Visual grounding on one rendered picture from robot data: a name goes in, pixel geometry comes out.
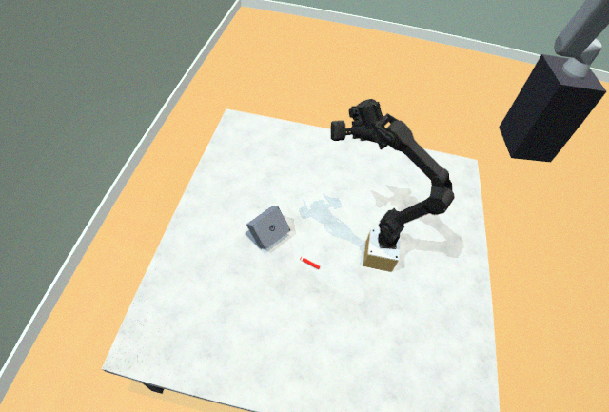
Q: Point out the dark red peg with grey band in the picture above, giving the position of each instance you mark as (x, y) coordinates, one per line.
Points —
(308, 262)

